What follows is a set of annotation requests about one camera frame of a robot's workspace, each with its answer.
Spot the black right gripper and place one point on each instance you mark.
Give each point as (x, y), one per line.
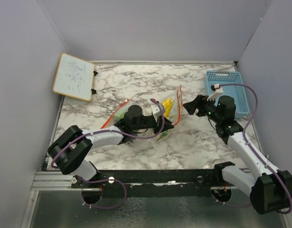
(201, 100)

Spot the green fake vegetable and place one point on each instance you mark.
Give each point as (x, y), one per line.
(119, 114)

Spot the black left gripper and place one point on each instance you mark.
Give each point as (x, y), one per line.
(158, 125)

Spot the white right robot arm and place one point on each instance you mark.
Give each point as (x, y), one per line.
(268, 188)

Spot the small whiteboard with wooden frame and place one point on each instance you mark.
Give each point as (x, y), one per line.
(74, 77)

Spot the yellow fake banana bunch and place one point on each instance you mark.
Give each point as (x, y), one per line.
(169, 105)

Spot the light blue plastic basket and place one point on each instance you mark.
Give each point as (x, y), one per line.
(236, 92)

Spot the clear zip top bag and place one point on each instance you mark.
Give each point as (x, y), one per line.
(129, 124)

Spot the black metal base rail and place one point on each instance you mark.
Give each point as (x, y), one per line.
(155, 183)

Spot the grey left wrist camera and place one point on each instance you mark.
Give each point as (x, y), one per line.
(157, 108)

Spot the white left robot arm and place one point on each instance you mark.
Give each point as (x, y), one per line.
(69, 151)

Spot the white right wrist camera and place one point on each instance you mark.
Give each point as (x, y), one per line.
(217, 91)

